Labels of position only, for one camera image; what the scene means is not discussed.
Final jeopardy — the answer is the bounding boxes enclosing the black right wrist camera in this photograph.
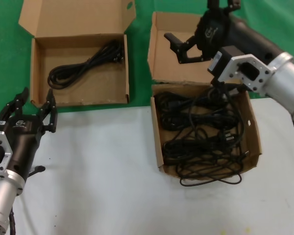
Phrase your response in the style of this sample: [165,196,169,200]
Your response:
[207,46,245,79]

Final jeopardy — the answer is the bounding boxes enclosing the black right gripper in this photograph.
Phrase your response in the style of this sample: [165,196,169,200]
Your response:
[164,0,285,66]

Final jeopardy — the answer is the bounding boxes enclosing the silver left camera bracket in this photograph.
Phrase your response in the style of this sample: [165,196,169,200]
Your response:
[0,131,14,181]

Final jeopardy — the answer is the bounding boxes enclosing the pile of black cables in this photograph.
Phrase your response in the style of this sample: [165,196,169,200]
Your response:
[176,137,249,187]

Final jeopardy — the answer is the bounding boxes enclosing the cardboard box with intact lid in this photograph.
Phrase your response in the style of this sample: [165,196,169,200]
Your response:
[18,0,137,107]

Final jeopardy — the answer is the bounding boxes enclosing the black left wrist connector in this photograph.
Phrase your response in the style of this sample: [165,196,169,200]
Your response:
[26,165,46,179]

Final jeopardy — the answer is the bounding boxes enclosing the green tablecloth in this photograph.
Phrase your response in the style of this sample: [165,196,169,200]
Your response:
[0,0,294,117]

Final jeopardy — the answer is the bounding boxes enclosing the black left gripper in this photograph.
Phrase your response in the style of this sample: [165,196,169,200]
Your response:
[0,87,59,182]

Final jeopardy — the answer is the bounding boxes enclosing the black power cord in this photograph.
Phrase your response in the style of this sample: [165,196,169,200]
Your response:
[153,91,238,133]
[163,131,238,169]
[48,40,124,89]

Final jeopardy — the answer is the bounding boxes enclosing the cardboard box with torn lid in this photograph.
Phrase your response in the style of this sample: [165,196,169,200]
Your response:
[147,11,263,177]

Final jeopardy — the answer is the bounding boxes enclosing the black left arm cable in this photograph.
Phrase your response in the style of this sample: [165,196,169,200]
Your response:
[7,207,17,235]

